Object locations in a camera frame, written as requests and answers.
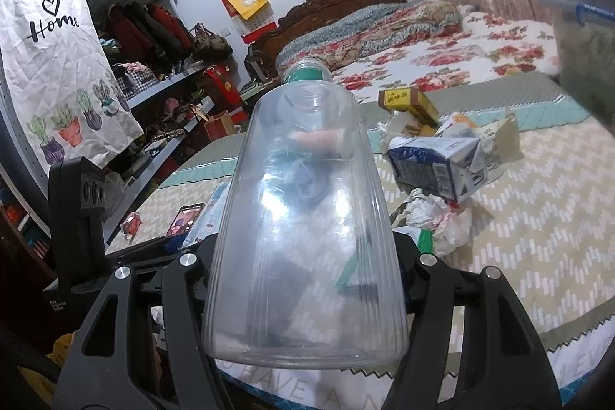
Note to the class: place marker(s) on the floral bed sheet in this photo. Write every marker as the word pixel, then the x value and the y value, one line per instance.
pixel 480 49

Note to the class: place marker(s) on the white paper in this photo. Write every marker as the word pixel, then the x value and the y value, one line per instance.
pixel 401 131

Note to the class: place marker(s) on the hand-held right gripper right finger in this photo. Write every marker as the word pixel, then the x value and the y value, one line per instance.
pixel 432 294

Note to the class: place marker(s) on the brown paper bag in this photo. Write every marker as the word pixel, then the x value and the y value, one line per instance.
pixel 218 126

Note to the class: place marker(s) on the blue white milk carton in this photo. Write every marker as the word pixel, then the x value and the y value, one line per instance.
pixel 427 165

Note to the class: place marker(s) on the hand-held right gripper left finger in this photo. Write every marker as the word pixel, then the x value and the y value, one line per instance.
pixel 187 294

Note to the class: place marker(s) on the smartphone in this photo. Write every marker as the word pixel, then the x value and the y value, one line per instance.
pixel 185 220

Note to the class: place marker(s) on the clear plastic bag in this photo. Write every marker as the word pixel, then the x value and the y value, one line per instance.
pixel 209 213

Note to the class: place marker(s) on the small red packet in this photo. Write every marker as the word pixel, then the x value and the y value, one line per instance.
pixel 130 225

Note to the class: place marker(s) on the yellow knit garment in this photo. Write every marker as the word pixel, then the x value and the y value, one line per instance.
pixel 65 350

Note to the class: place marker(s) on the metal storage shelf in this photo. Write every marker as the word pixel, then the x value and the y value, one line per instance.
pixel 153 95

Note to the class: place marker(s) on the floral quilt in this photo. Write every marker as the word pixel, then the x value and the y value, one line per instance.
pixel 365 30

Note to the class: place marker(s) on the brown cardboard box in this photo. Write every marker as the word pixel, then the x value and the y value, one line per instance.
pixel 408 100

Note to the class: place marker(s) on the brown handbag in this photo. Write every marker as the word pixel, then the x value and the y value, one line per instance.
pixel 211 45

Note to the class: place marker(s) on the white tissue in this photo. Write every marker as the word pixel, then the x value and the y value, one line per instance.
pixel 447 227

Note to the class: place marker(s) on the clear plastic bottle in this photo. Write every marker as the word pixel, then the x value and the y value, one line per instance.
pixel 298 246

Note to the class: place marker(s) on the white printed hanging cloth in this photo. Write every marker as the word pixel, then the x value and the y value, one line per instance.
pixel 57 69

